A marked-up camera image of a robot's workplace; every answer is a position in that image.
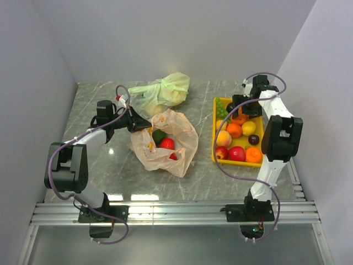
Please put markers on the tied green plastic bag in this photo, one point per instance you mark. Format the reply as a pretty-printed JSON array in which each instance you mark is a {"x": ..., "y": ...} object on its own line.
[{"x": 162, "y": 94}]

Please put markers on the orange fake orange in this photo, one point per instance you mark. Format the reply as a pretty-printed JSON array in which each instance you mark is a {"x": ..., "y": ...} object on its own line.
[
  {"x": 240, "y": 119},
  {"x": 234, "y": 130},
  {"x": 253, "y": 155}
]

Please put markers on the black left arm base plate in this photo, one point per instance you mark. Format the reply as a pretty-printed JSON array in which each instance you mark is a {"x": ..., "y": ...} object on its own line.
[{"x": 87, "y": 215}]

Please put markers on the aluminium rail frame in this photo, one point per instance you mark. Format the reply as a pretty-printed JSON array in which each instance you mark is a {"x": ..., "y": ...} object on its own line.
[{"x": 175, "y": 220}]

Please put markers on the red yellow fake apple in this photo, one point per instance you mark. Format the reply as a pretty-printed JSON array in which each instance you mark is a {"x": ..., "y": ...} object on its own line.
[{"x": 222, "y": 153}]

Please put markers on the green fake grape bunch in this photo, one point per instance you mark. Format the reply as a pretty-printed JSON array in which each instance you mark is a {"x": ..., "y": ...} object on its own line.
[{"x": 220, "y": 109}]

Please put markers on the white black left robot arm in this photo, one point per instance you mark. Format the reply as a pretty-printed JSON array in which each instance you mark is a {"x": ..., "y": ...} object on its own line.
[{"x": 67, "y": 165}]

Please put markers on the small red fake fruit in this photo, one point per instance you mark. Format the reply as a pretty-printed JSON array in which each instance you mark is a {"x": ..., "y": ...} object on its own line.
[{"x": 173, "y": 157}]

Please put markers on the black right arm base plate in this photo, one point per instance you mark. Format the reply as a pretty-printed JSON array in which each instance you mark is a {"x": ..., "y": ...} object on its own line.
[{"x": 245, "y": 213}]

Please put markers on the dark purple fake plum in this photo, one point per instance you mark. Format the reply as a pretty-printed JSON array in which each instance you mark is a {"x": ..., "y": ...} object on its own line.
[{"x": 254, "y": 139}]

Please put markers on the pale yellow fake peach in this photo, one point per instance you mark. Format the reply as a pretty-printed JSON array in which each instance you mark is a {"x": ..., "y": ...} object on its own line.
[{"x": 223, "y": 139}]

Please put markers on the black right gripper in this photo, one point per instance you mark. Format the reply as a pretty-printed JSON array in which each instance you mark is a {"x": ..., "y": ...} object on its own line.
[{"x": 237, "y": 100}]

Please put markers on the yellow fake pear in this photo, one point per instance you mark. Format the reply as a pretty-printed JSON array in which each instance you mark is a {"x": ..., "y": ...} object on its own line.
[{"x": 220, "y": 125}]

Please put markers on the yellow plastic fruit tray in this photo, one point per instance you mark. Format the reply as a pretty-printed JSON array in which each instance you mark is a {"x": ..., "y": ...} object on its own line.
[{"x": 236, "y": 141}]

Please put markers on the translucent orange plastic bag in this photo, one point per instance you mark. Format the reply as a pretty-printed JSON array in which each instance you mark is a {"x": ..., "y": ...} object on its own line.
[{"x": 178, "y": 128}]

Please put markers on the green fake avocado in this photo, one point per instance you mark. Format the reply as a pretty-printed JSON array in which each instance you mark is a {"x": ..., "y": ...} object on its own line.
[{"x": 158, "y": 136}]

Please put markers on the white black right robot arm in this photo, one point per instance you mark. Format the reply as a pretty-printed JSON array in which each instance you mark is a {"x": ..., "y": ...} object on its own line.
[{"x": 279, "y": 144}]

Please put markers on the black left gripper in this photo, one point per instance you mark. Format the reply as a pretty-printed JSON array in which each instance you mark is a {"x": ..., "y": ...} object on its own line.
[{"x": 134, "y": 118}]

